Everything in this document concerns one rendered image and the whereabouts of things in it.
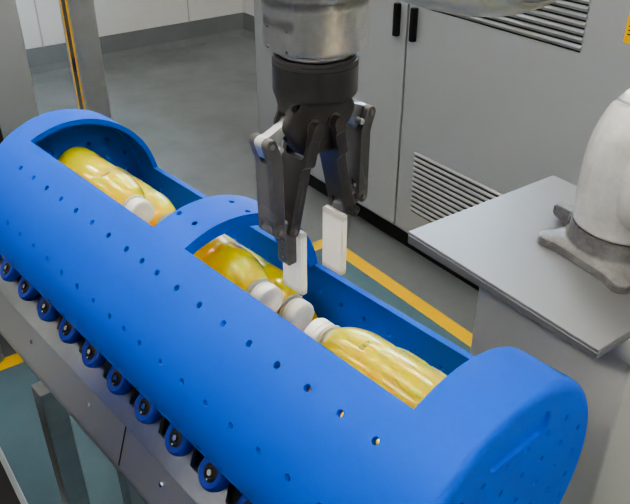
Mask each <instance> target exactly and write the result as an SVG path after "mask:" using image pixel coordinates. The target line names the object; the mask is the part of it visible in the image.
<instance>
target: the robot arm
mask: <svg viewBox="0 0 630 504"><path fill-rule="evenodd" d="M398 1H402V2H405V3H408V4H411V5H414V6H418V7H422V8H426V9H430V10H435V11H439V12H444V13H450V14H455V15H461V16H469V17H503V16H511V15H517V14H523V13H526V12H530V11H533V10H536V9H540V8H542V7H544V6H547V5H549V4H551V3H553V2H555V1H557V0H398ZM261 8H262V36H263V44H264V46H265V47H266V48H267V49H268V50H269V51H271V52H273V54H272V88H273V92H274V95H275V97H276V100H277V111H276V114H275V117H274V121H273V123H274V125H273V126H272V127H271V128H269V129H268V130H267V131H265V132H264V133H263V134H259V133H257V132H254V133H252V134H251V135H250V137H249V144H250V146H251V149H252V151H253V153H254V156H255V163H256V183H257V203H258V222H259V228H260V229H262V230H264V231H265V232H267V233H269V234H270V235H272V236H274V237H275V238H277V239H278V257H279V260H280V261H282V262H283V283H284V284H285V285H287V286H288V287H290V288H291V289H293V290H294V291H296V292H297V293H299V294H301V295H302V296H303V295H305V294H306V293H307V233H306V232H304V231H302V230H300V227H301V222H302V216H303V211H304V205H305V199H306V194H307V188H308V183H309V177H310V172H311V169H312V168H314V167H315V165H316V161H317V155H318V154H320V159H321V164H322V169H323V174H324V179H325V184H326V189H327V193H328V198H329V203H330V204H331V205H332V207H331V206H329V205H325V206H324V207H323V242H322V265H324V266H326V267H327V268H329V269H331V270H332V271H334V272H336V273H337V274H339V275H341V276H342V275H344V274H346V246H347V238H349V235H350V218H351V215H352V216H356V215H357V214H358V213H359V210H360V207H358V206H356V205H355V204H356V203H357V202H358V201H360V202H363V201H365V199H366V198H367V192H368V171H369V150H370V130H371V127H372V123H373V120H374V116H375V113H376V109H375V107H373V106H371V105H368V104H366V103H363V102H360V101H357V100H353V97H354V96H355V94H356V93H357V90H358V68H359V55H358V54H357V52H359V51H361V50H362V49H363V48H364V47H365V46H366V45H367V42H368V20H369V0H261ZM282 139H283V140H284V142H283V147H282V146H281V141H282ZM281 154H282V155H281ZM282 159H283V161H284V165H283V161H282ZM354 183H356V186H354ZM553 213H554V215H555V216H556V217H557V218H558V219H559V220H560V221H561V222H563V223H564V224H565V226H563V227H560V228H557V229H550V230H544V231H541V232H540V233H539V235H538V240H537V241H538V243H539V244H540V245H542V246H544V247H547V248H549V249H551V250H554V251H555V252H557V253H559V254H560V255H562V256H563V257H565V258H566V259H568V260H569V261H571V262H573V263H574V264H576V265H577V266H579V267H580V268H582V269H583V270H585V271H587V272H588V273H590V274H591V275H593V276H594V277H596V278H597V279H599V280H600V281H602V282H603V283H604V284H605V285H606V286H607V287H608V288H609V289H610V290H611V291H613V292H615V293H618V294H628V293H630V88H629V89H628V90H626V91H625V92H624V93H623V94H621V95H620V96H619V97H618V98H617V99H616V100H614V101H613V102H612V103H611V104H610V105H609V106H608V108H607V109H606V110H605V112H604V113H603V115H602V116H601V118H600V119H599V121H598V123H597V125H596V127H595V128H594V130H593V133H592V135H591V137H590V140H589V142H588V145H587V148H586V152H585V155H584V158H583V162H582V166H581V170H580V174H579V179H578V184H577V189H576V197H575V204H572V203H569V202H566V201H560V202H557V204H556V205H554V209H553Z"/></svg>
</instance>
